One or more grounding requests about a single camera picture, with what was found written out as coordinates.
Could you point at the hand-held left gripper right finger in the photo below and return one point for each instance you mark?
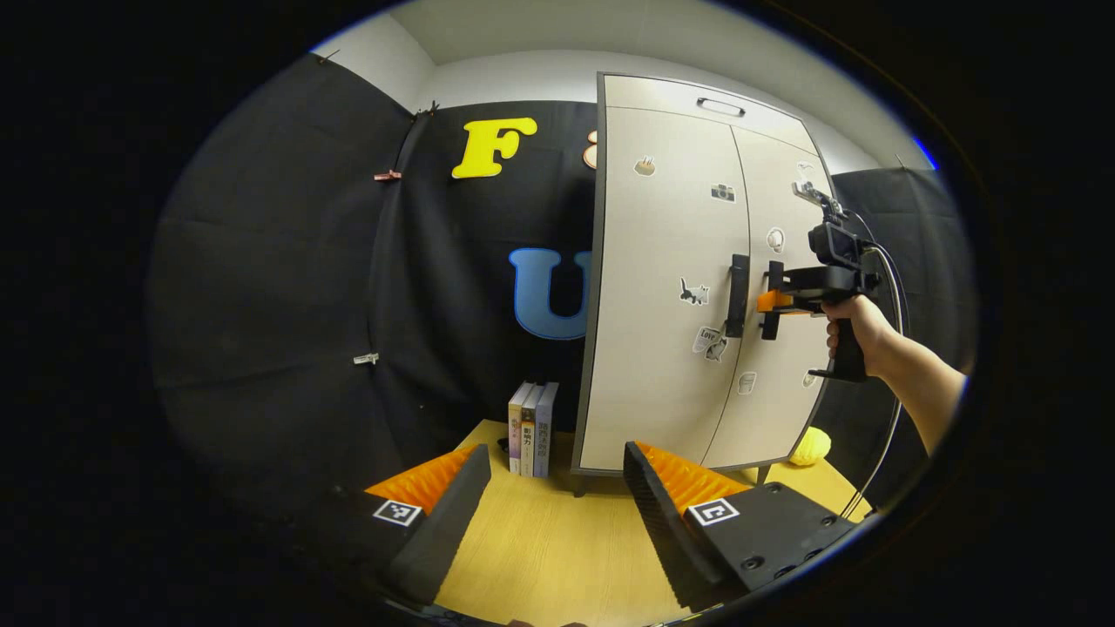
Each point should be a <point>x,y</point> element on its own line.
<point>666,540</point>

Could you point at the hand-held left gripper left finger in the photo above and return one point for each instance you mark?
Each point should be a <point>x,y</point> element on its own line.
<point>444,531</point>

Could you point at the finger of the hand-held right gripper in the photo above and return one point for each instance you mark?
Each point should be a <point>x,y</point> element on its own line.
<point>771,301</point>

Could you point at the white shoe cabinet door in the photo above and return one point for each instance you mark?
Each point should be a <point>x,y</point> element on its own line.
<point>653,244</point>
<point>775,409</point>

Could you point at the white double-door shoe cabinet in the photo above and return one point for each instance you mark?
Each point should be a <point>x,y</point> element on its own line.
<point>662,91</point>

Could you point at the black backdrop cloth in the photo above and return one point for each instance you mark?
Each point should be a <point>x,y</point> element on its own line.
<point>261,287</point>
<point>936,261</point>

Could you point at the grey spine book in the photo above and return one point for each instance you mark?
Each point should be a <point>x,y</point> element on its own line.
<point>545,427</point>

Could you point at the yellow knitted ball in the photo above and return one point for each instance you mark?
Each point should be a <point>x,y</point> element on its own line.
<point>810,446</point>

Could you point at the silver clip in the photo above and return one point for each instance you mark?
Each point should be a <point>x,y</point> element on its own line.
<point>366,358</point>

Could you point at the red clip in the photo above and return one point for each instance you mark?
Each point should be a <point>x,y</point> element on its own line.
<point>388,176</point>

